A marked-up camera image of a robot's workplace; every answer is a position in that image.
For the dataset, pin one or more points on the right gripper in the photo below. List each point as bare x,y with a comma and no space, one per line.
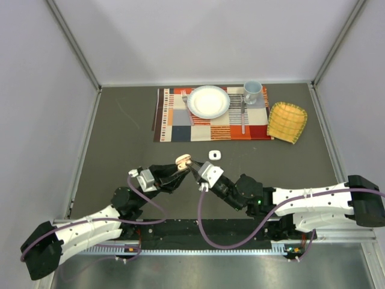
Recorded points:
195,172

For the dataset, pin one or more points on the patchwork placemat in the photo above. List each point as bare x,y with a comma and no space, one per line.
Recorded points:
171,121

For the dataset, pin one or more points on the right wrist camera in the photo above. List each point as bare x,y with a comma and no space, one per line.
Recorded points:
208,175

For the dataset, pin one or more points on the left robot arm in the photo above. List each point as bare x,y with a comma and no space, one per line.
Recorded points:
51,245

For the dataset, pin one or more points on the light blue cup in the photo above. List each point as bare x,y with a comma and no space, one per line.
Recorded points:
253,92

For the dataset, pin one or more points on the grey cable duct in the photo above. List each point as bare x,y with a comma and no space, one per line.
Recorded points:
207,250

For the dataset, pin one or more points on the aluminium frame rail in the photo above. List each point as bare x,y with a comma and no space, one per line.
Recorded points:
185,234

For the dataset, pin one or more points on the beige earbud charging case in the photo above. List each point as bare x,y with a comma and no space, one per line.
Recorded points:
183,161

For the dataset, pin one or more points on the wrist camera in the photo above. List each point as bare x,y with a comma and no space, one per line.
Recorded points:
145,179
208,175

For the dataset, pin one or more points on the silver fork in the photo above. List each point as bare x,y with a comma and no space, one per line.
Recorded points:
185,100

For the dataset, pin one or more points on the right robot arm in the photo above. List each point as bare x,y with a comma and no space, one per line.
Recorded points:
301,210

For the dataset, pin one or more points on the white plate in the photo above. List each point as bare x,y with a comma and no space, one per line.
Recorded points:
208,102

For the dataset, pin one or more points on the pink handled knife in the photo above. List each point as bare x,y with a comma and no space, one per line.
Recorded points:
243,117

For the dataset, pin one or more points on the yellow woven cloth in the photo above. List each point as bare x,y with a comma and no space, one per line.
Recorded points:
286,122

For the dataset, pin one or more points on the white earbud charging case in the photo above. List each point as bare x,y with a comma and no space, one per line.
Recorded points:
215,155

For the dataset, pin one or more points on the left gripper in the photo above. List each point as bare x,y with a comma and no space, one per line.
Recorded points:
165,182

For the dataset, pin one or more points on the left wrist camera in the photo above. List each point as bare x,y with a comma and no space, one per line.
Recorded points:
145,179

